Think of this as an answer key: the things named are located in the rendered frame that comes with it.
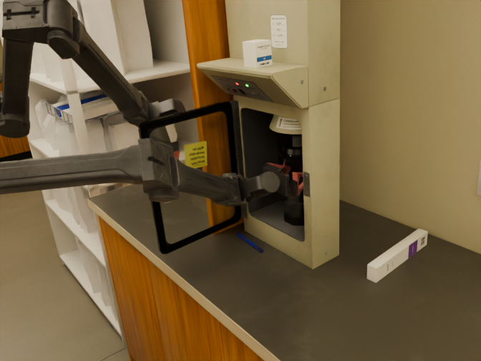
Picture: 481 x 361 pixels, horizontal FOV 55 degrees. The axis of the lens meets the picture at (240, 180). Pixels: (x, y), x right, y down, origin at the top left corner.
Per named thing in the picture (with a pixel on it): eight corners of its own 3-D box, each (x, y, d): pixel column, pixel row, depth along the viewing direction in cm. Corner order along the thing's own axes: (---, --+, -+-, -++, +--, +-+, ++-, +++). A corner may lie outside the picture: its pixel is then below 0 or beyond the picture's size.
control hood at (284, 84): (232, 92, 136) (229, 57, 133) (309, 107, 112) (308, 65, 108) (199, 99, 130) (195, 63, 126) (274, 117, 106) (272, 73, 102)
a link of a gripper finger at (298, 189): (298, 161, 136) (274, 170, 131) (316, 166, 131) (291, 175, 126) (299, 182, 139) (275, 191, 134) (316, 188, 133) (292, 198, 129)
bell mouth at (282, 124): (300, 114, 143) (300, 96, 141) (344, 123, 130) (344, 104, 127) (256, 127, 134) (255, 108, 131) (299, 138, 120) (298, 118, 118)
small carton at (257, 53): (259, 63, 117) (258, 39, 115) (272, 64, 114) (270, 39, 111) (243, 66, 115) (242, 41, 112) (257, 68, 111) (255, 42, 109)
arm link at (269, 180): (217, 176, 126) (222, 207, 124) (237, 165, 116) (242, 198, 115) (255, 175, 132) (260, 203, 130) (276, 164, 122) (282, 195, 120)
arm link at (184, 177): (134, 146, 89) (140, 200, 87) (160, 139, 87) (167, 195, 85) (220, 175, 129) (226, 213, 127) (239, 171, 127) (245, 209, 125)
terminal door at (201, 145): (241, 220, 151) (231, 99, 135) (161, 256, 134) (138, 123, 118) (240, 219, 151) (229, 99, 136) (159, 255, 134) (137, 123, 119)
